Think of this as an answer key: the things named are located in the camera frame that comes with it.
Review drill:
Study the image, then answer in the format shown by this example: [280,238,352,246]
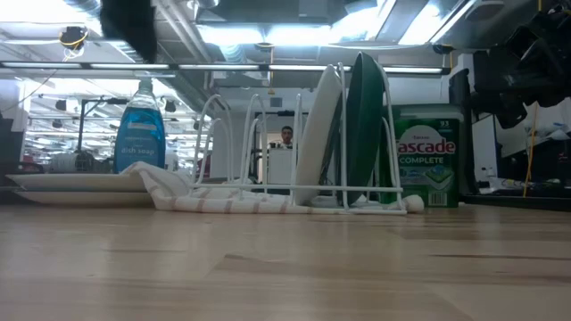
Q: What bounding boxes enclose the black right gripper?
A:
[472,3,571,131]

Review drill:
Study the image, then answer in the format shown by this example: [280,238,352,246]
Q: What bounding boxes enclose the dark green plate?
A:
[342,51,387,207]

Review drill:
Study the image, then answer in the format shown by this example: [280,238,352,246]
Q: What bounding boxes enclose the slate blue plate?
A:
[14,191,155,208]

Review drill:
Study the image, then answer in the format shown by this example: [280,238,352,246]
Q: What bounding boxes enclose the green Cascade detergent tub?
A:
[378,103,466,209]

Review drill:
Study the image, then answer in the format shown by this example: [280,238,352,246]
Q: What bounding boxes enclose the person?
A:
[273,125,296,151]

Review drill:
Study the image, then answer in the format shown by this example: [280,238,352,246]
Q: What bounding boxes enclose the white cabinet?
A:
[267,147,296,186]

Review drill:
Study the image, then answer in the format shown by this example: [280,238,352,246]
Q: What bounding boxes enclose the white striped dish rack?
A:
[120,160,426,216]

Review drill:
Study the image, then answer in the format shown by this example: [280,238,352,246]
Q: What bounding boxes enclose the blue dish soap bottle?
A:
[112,77,168,176]

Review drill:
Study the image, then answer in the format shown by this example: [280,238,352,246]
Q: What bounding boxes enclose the yellow cable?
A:
[522,101,541,199]

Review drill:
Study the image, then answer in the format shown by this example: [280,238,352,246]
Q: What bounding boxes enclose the white wire dish rack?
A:
[188,62,409,217]

